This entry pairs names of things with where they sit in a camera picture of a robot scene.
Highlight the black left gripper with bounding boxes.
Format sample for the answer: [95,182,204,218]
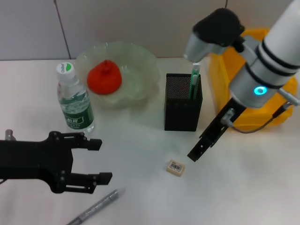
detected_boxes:
[0,131,113,195]

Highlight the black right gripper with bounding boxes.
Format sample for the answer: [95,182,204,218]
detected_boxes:
[187,97,246,163]

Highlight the clear green-label water bottle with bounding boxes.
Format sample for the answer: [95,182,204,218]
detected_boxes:
[55,61,96,135]

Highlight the mint green utility knife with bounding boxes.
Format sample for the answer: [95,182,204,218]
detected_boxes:
[188,62,202,100]

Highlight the beige eraser with barcode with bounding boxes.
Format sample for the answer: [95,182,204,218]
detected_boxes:
[165,159,186,178]

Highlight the black mesh pen holder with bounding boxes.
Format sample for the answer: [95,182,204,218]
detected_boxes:
[163,73,203,132]

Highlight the grey pen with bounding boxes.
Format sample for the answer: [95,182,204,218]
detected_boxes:
[66,187,126,225]

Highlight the pale green glass fruit plate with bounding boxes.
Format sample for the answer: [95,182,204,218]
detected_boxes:
[75,41,160,111]

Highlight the yellow plastic bin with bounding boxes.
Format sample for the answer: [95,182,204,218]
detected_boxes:
[208,28,298,132]

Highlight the left wrist cable with connector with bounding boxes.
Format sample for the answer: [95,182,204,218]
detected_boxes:
[5,128,16,142]

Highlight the wrist cable with connector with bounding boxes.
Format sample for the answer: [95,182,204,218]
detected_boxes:
[5,128,16,142]
[220,86,300,135]

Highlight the right wrist cable with connector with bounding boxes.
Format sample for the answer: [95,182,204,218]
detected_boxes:
[220,86,300,135]

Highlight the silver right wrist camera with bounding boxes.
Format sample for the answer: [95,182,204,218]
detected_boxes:
[184,8,261,63]

